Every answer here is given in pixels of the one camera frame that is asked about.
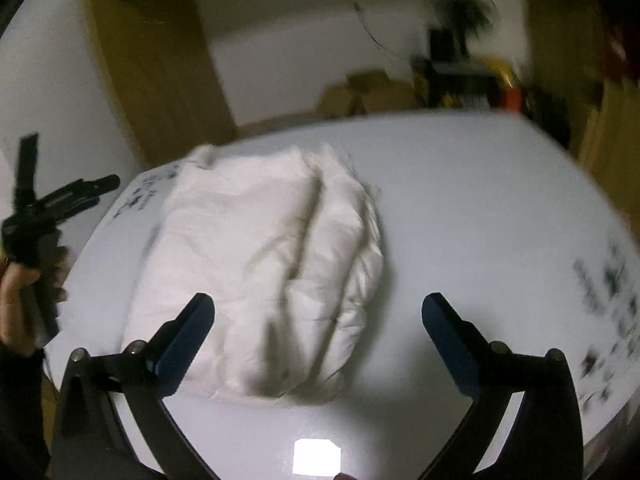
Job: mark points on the person's left hand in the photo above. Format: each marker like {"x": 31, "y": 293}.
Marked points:
{"x": 12, "y": 305}

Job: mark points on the large cardboard sheet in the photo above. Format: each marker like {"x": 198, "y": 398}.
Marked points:
{"x": 615, "y": 125}

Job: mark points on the person's left forearm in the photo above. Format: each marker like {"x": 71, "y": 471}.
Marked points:
{"x": 20, "y": 410}

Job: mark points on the yellow item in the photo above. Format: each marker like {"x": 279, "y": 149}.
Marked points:
{"x": 502, "y": 71}

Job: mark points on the black storage rack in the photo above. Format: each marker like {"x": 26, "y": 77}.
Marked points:
{"x": 450, "y": 82}

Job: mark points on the black standing fan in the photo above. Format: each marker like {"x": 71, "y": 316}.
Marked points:
{"x": 465, "y": 7}

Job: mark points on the red bag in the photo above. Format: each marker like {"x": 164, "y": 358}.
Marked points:
{"x": 511, "y": 99}

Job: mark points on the brown wooden wardrobe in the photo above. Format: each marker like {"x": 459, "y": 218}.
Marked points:
{"x": 560, "y": 35}

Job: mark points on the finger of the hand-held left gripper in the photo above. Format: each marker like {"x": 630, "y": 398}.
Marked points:
{"x": 26, "y": 170}
{"x": 80, "y": 192}

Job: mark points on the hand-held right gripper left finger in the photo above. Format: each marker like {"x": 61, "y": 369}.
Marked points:
{"x": 187, "y": 340}

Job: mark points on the white padded jacket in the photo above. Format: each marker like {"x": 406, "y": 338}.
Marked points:
{"x": 250, "y": 260}

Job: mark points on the brown wooden door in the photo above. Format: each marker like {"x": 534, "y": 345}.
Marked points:
{"x": 150, "y": 60}

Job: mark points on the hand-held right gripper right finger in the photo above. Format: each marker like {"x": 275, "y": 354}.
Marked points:
{"x": 450, "y": 350}

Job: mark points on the cardboard box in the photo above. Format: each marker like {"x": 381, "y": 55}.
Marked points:
{"x": 340, "y": 102}
{"x": 385, "y": 92}

